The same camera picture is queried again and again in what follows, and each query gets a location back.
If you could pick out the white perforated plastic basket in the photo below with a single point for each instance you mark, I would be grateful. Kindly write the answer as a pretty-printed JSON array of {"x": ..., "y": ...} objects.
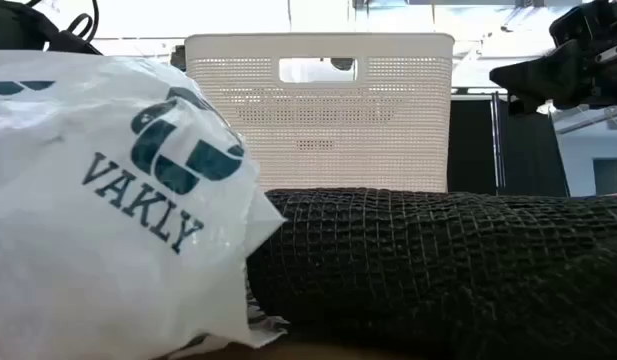
[{"x": 318, "y": 130}]

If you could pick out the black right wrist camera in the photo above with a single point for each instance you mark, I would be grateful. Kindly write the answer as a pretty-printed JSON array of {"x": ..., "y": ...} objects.
[{"x": 578, "y": 22}]

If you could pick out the white printed plastic pouch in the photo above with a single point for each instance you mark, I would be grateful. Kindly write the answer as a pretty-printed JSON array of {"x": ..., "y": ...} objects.
[{"x": 88, "y": 250}]

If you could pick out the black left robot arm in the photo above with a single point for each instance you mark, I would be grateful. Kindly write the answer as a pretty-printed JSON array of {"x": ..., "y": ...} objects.
[{"x": 15, "y": 25}]

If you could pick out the black rectangular block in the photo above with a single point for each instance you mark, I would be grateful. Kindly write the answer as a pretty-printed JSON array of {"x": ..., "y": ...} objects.
[{"x": 438, "y": 260}]

